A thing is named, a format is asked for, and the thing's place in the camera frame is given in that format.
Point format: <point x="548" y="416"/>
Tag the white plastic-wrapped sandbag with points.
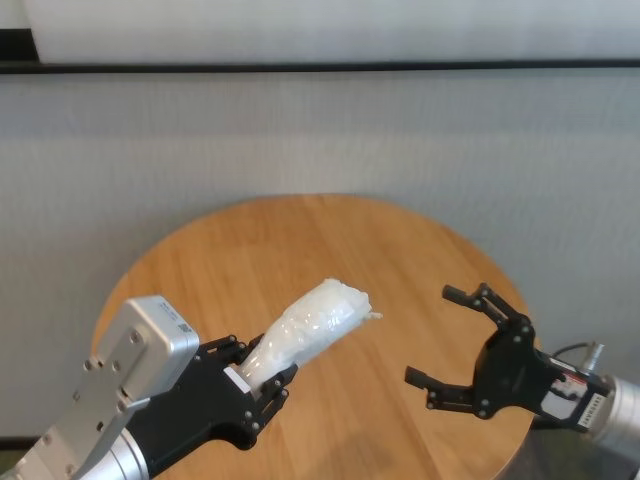
<point x="310" y="325"/>

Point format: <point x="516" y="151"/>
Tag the black wall rail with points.
<point x="320" y="67"/>

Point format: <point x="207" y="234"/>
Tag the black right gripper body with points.
<point x="510" y="375"/>

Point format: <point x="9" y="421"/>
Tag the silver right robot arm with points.
<point x="625" y="415"/>

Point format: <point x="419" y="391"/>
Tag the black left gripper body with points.
<point x="200" y="405"/>

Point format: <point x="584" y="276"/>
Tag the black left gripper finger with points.
<point x="270" y="400"/>
<point x="230" y="346"/>

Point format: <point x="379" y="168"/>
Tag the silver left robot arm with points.
<point x="127" y="460"/>

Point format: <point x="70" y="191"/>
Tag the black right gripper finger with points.
<point x="450" y="395"/>
<point x="487" y="305"/>

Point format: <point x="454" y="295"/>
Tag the dark brown wall panel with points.
<point x="17" y="45"/>

